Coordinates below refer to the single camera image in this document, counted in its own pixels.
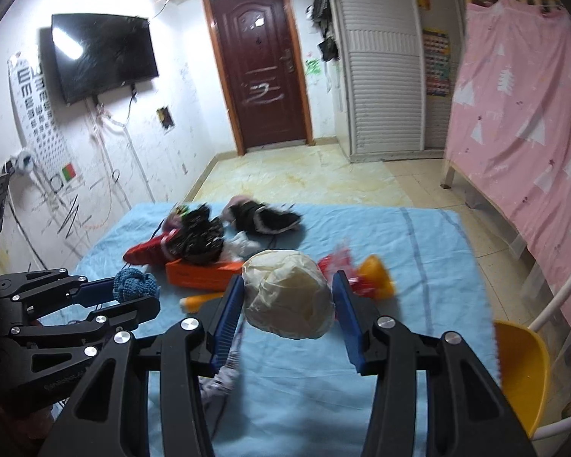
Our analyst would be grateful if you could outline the eye test chart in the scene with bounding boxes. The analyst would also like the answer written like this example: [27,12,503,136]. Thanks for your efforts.
[8,52,77,193]

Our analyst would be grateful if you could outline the white metal chair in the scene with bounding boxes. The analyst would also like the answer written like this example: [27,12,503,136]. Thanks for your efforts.
[529,275,571,441]

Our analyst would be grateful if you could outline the colourful wall chart poster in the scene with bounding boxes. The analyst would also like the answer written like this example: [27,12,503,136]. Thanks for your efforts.
[423,28,451,97]

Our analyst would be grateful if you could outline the yellow plastic basin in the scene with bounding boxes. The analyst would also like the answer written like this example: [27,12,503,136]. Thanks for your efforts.
[493,320,550,438]

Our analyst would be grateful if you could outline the white louvered wardrobe door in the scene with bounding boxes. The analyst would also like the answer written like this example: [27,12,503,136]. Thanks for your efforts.
[332,0,426,162]

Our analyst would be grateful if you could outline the orange cylindrical tube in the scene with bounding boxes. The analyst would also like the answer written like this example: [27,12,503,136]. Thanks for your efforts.
[179,292,223,314]

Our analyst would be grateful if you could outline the black bags hanging on wall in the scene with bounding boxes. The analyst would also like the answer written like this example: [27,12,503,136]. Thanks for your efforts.
[306,0,339,63]

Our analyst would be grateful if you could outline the blue knitted yarn ball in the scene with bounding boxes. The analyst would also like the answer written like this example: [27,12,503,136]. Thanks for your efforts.
[112,267,161,303]

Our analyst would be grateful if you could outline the black plastic bag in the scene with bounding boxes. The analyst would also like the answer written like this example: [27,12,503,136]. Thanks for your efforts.
[170,204,225,265]

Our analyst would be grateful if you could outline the wall-mounted black television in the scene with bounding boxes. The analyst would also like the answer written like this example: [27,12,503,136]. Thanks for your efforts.
[51,13,158,104]

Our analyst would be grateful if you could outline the dark red door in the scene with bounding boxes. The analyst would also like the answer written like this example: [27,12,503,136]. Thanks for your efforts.
[203,0,313,155]

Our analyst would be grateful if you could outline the white paper ball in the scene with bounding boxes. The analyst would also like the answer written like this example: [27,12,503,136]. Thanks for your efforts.
[241,250,335,339]

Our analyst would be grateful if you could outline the pink tree-print bed curtain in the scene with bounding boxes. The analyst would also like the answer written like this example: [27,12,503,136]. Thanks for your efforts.
[445,0,571,292]

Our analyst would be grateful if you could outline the small orange plastic cup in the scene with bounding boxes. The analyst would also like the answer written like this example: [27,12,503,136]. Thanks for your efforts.
[357,255,396,301]

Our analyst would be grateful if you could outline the red white sock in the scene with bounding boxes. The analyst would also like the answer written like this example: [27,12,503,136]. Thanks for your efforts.
[123,229,180,266]

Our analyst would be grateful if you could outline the light blue bed sheet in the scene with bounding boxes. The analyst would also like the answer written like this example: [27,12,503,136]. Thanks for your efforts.
[51,200,504,457]

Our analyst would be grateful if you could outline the black white fuzzy sock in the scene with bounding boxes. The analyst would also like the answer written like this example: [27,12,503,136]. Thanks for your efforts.
[220,195,302,235]

